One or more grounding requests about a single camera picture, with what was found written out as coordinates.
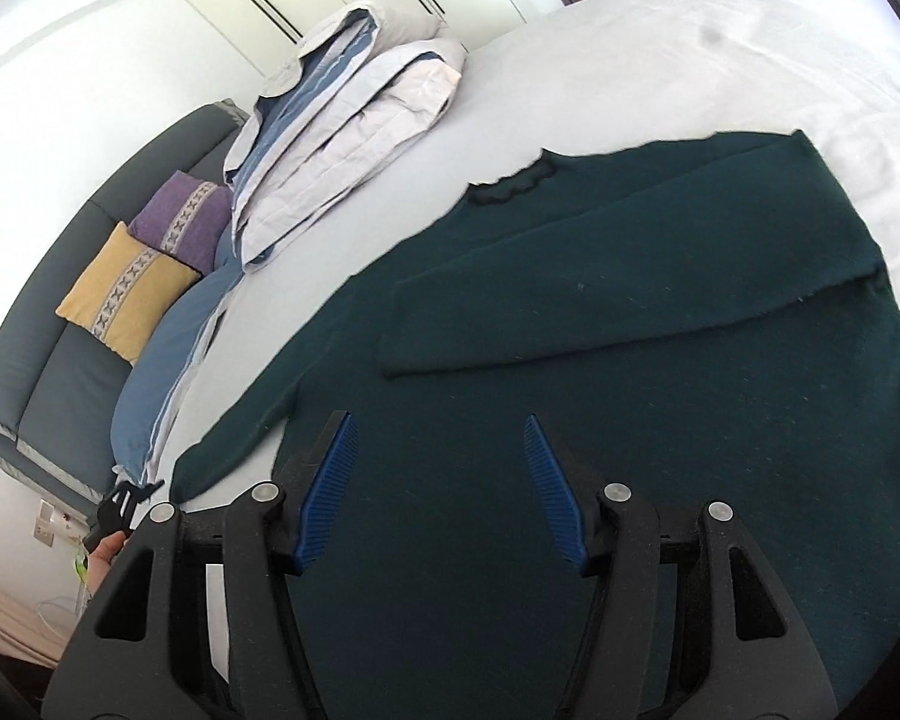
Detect person left hand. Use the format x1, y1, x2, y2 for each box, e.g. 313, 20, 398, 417
86, 532, 128, 595

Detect folded grey blue duvet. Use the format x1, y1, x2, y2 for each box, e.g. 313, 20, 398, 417
224, 0, 466, 273

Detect purple throw pillow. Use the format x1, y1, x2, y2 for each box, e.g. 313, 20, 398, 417
128, 171, 232, 277

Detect dark green upholstered headboard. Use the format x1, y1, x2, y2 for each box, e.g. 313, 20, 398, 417
0, 99, 247, 518

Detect yellow throw pillow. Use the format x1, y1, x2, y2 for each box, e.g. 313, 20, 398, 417
55, 221, 201, 366

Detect blue bed pillow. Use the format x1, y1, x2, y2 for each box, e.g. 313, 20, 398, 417
110, 229, 244, 486

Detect dark green knit sweater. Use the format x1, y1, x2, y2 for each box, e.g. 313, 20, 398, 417
170, 132, 900, 718

